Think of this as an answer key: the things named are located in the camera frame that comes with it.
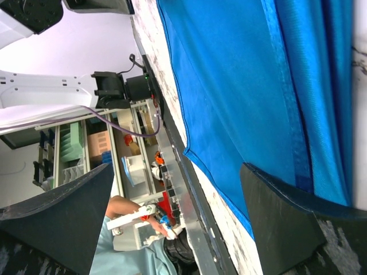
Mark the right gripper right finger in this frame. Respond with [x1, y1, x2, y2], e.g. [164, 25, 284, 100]
[240, 163, 366, 274]

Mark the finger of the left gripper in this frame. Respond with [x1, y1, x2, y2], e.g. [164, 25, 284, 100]
[64, 0, 135, 15]

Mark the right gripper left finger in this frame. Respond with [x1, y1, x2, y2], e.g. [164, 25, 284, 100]
[1, 164, 114, 274]

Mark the blue satin napkin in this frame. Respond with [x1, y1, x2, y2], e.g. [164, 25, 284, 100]
[157, 1, 353, 232]

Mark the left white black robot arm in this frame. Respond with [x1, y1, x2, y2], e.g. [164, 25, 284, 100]
[1, 1, 153, 109]

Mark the person in light shirt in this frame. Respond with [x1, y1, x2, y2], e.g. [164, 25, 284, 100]
[89, 196, 199, 274]

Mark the background storage shelf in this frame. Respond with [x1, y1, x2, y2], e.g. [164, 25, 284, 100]
[1, 100, 167, 206]

